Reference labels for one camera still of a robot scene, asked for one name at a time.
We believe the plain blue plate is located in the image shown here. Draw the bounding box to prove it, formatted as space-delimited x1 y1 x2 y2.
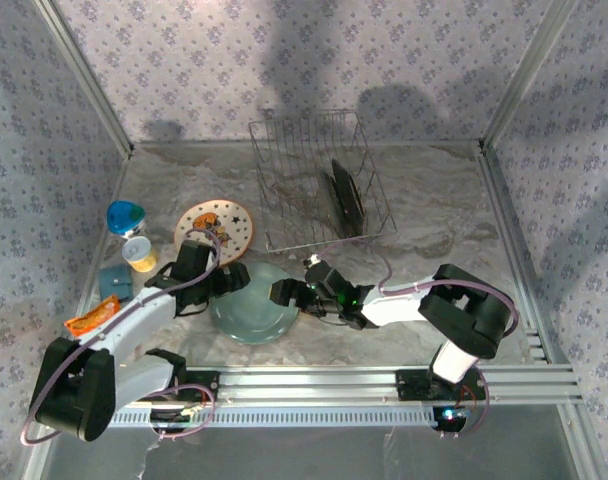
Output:
208 260 302 346

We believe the white star plate orange rim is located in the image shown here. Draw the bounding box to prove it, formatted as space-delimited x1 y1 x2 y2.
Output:
173 198 255 269

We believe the black plate with patchwork rim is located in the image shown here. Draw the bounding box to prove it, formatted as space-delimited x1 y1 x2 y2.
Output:
331 158 368 235

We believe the yellow cup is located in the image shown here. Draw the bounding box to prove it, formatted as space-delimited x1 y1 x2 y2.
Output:
121 235 159 274

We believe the teal square block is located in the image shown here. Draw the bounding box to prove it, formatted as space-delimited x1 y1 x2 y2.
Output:
97 264 135 300

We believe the blue lidded container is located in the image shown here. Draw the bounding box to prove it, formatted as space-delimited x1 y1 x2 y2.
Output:
106 199 148 239

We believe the orange snack packet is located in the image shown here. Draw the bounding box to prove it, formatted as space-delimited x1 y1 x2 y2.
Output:
63 294 122 337

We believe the black controller board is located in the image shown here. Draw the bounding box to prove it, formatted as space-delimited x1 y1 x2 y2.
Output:
151 404 205 434
431 405 470 432

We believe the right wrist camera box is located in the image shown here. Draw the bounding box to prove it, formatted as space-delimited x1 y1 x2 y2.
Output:
303 253 344 291

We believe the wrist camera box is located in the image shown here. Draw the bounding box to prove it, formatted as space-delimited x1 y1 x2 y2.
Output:
176 240 220 277
303 253 344 291

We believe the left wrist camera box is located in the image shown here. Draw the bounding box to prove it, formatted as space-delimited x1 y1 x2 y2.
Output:
176 240 220 277

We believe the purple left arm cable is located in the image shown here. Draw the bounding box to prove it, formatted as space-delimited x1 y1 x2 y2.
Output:
19 227 221 447

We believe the aluminium mounting rail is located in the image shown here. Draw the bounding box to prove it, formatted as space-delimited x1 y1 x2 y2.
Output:
111 366 583 407

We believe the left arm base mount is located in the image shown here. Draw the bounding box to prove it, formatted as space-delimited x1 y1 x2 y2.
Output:
151 382 221 405

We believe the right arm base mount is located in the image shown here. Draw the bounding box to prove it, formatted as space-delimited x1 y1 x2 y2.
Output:
394 368 488 401

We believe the grey slotted cable duct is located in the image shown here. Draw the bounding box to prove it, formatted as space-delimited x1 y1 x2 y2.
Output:
106 407 438 429

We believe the wire dish rack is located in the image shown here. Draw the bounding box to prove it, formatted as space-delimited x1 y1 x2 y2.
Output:
247 107 399 254

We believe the aluminium side frame rail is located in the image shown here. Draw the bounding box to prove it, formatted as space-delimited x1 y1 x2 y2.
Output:
476 139 555 366

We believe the aluminium frame post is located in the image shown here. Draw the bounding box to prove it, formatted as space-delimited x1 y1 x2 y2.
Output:
33 0 135 156
478 0 578 146

